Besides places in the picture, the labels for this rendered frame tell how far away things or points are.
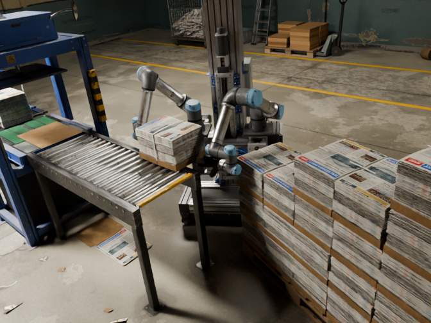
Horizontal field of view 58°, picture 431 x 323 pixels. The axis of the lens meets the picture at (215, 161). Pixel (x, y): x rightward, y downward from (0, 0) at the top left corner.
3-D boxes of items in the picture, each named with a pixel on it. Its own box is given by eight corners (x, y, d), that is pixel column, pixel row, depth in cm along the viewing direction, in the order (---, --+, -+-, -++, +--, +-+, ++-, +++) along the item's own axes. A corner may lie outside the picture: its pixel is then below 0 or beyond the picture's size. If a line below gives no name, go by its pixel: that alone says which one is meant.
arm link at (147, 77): (161, 74, 275) (149, 138, 292) (157, 70, 284) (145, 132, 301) (145, 71, 270) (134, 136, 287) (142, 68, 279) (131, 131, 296)
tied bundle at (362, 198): (383, 193, 208) (388, 155, 197) (434, 220, 185) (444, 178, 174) (330, 218, 193) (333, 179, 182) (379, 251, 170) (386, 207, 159)
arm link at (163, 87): (192, 118, 311) (136, 79, 281) (186, 112, 324) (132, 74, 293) (201, 106, 310) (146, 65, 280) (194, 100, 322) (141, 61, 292)
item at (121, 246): (152, 245, 314) (152, 244, 313) (124, 265, 295) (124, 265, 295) (124, 229, 336) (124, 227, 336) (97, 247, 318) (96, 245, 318)
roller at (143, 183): (175, 172, 265) (175, 167, 262) (118, 205, 235) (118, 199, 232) (170, 169, 267) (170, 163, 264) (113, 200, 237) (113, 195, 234)
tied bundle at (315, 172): (341, 172, 231) (344, 136, 220) (383, 193, 208) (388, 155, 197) (292, 193, 215) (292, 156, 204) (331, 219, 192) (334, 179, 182)
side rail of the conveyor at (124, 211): (143, 225, 226) (139, 208, 221) (135, 229, 223) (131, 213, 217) (36, 165, 308) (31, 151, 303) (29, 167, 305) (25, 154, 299)
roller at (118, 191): (169, 170, 268) (169, 164, 266) (113, 202, 239) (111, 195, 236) (164, 167, 271) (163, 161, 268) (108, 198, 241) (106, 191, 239)
